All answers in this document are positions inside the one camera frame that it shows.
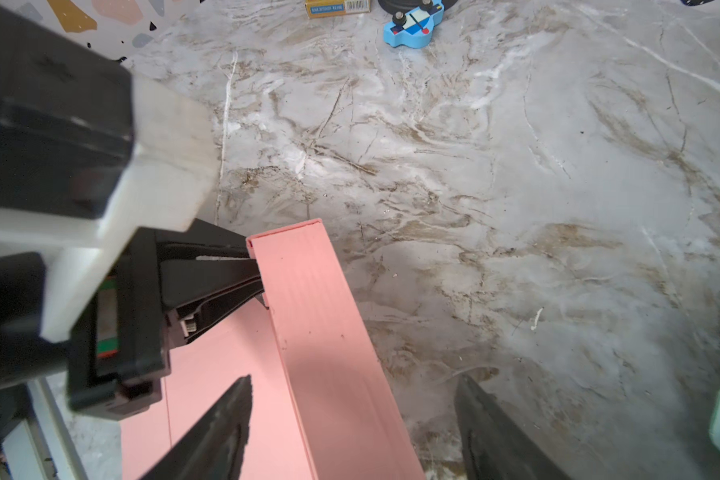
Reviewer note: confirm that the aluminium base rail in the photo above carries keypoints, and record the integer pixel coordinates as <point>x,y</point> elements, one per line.
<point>35,442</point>

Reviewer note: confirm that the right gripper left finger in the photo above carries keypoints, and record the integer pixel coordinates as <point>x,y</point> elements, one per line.
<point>214,447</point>

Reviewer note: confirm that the small blue toy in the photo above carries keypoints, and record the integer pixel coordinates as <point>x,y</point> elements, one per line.
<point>415,28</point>

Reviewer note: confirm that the small pink card box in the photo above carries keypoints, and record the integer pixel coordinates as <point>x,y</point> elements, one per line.
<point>332,8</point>

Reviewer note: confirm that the black microphone stand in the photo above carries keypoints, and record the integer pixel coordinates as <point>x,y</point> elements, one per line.
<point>393,6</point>

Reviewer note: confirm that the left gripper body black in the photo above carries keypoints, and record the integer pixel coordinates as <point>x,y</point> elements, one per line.
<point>117,351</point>

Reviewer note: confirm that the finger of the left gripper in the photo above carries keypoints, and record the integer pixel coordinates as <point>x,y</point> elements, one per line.
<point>205,268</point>

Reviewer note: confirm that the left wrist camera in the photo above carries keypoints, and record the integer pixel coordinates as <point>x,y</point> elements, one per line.
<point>89,153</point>

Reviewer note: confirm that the pink paper box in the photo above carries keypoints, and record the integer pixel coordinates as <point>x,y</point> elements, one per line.
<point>322,406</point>

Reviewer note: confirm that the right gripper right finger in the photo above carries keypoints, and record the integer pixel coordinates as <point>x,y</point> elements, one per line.
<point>493,445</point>

